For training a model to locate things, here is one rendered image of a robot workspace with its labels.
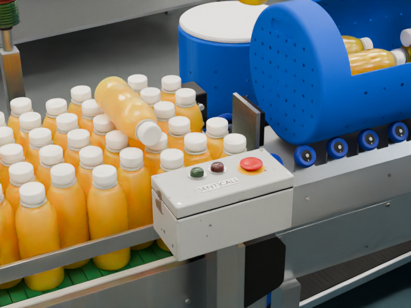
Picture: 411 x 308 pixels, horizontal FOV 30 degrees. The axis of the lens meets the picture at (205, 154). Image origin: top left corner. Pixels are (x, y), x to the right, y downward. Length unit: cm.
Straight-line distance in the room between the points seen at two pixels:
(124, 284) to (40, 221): 19
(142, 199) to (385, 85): 52
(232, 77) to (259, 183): 76
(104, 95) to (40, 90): 273
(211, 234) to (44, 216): 26
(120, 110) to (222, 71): 61
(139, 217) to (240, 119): 34
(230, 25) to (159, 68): 235
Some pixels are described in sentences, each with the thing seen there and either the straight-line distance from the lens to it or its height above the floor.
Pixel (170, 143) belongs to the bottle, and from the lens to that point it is 138.
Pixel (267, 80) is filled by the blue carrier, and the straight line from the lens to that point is 159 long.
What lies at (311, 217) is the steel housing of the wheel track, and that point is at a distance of 155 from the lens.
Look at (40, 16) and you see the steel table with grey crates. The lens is 429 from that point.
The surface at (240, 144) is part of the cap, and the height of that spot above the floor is 108.
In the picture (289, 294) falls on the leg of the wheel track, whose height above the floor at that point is 61.
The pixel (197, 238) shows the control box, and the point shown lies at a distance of 116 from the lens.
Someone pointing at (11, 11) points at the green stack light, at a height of 119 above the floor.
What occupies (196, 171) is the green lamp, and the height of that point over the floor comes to 111.
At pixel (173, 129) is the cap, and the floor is 107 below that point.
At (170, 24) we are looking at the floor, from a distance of 489.
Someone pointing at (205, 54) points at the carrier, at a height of 99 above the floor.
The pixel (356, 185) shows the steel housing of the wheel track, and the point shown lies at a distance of 160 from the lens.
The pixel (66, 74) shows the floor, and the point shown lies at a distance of 426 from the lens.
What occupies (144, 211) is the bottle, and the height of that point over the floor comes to 98.
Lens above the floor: 172
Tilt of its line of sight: 30 degrees down
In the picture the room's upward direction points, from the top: straight up
